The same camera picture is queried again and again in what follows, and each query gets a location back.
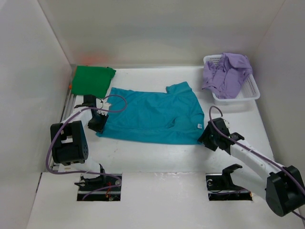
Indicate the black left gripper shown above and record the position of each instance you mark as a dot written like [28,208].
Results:
[99,128]

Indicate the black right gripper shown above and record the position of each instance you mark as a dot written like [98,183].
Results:
[204,138]

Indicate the teal t shirt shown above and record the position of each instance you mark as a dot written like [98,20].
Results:
[174,117]

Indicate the green t shirt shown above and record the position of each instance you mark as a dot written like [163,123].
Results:
[90,80]

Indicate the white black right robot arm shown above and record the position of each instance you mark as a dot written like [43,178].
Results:
[281,187]

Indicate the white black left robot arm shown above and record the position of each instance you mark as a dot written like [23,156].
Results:
[70,149]

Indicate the white plastic basket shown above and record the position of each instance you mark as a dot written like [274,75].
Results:
[248,92]

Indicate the lilac t shirt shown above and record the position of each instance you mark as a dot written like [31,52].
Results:
[226,78]

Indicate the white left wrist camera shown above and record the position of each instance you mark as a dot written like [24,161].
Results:
[105,108]

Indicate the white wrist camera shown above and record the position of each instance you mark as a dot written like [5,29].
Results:
[226,122]
[105,108]

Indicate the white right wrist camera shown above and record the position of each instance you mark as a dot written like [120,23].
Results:
[226,122]

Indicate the aluminium frame rail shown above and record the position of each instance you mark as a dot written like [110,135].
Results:
[70,97]

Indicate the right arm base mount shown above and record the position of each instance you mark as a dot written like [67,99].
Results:
[220,186]

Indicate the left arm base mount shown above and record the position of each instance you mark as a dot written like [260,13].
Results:
[99,188]

